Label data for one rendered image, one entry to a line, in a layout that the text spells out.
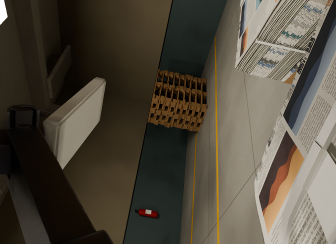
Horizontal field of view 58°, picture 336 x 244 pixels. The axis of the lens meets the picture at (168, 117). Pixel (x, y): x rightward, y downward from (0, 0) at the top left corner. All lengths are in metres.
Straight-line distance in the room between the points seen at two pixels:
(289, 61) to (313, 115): 0.76
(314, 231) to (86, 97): 0.20
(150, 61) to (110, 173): 3.40
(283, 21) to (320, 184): 0.75
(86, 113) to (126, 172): 8.15
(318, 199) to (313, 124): 0.13
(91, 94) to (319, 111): 0.21
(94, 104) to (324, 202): 0.13
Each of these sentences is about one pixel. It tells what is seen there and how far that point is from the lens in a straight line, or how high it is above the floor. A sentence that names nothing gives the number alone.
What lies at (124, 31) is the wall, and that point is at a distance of 8.67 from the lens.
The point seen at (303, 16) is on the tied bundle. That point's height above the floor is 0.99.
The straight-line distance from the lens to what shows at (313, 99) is 0.32.
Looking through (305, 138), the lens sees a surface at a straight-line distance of 0.31.
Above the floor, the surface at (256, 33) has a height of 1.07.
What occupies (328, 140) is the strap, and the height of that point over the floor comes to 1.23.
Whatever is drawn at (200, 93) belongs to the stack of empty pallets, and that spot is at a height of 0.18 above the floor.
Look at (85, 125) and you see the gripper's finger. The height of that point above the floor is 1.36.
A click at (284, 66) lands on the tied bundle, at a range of 1.09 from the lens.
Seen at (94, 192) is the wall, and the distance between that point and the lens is 7.98.
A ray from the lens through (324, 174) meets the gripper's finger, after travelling 0.19.
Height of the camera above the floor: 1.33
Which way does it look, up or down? 4 degrees down
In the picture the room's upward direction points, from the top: 78 degrees counter-clockwise
